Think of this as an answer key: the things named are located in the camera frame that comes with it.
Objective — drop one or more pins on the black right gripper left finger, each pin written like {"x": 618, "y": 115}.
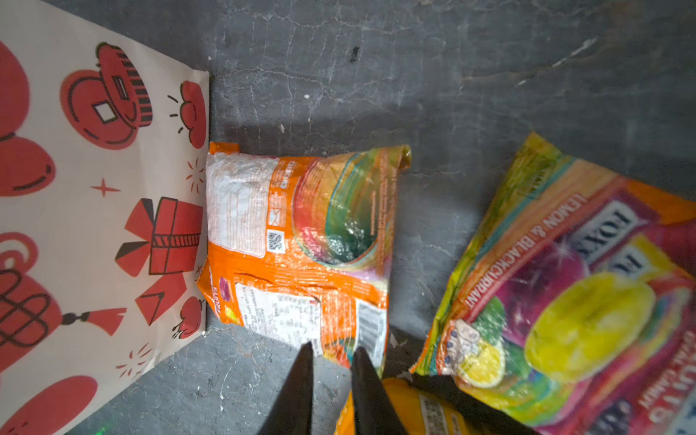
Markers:
{"x": 292, "y": 410}

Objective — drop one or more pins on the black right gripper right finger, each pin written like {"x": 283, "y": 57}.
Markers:
{"x": 373, "y": 411}

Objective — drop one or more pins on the orange yellow snack bag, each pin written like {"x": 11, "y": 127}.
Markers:
{"x": 419, "y": 412}

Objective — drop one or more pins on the colourful orange candy bag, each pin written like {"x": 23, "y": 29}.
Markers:
{"x": 572, "y": 309}

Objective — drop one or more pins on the strawberry print paper bag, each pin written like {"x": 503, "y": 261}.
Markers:
{"x": 103, "y": 233}

